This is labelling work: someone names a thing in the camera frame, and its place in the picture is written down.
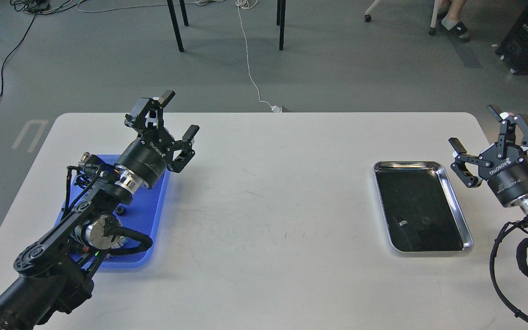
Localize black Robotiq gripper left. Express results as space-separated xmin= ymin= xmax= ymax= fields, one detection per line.
xmin=115 ymin=90 xmax=200 ymax=188

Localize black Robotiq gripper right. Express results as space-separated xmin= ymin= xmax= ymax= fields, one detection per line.
xmin=448 ymin=105 xmax=528 ymax=207

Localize blue plastic tray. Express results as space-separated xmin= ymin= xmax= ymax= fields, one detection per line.
xmin=44 ymin=153 xmax=169 ymax=272

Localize metal tray with black mat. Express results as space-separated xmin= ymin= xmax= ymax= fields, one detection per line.
xmin=373 ymin=161 xmax=473 ymax=255

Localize white power adapter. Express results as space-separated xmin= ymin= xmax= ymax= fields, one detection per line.
xmin=271 ymin=105 xmax=283 ymax=113

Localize person legs with sandals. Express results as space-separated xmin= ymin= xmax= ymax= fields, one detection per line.
xmin=437 ymin=0 xmax=471 ymax=42

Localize black table legs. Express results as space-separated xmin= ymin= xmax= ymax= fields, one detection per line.
xmin=166 ymin=0 xmax=287 ymax=52

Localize white chair base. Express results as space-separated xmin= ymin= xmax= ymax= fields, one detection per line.
xmin=363 ymin=0 xmax=444 ymax=36

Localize white cable on floor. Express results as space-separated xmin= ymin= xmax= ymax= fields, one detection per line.
xmin=77 ymin=0 xmax=275 ymax=110

